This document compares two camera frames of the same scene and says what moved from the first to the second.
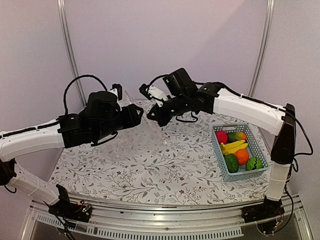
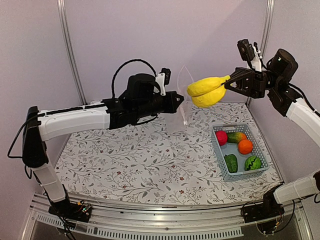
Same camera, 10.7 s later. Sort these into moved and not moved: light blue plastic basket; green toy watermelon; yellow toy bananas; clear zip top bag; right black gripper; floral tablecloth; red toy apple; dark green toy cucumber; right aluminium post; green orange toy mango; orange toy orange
Moved: orange toy orange; right black gripper; clear zip top bag; yellow toy bananas
Not moved: light blue plastic basket; floral tablecloth; red toy apple; green toy watermelon; dark green toy cucumber; right aluminium post; green orange toy mango
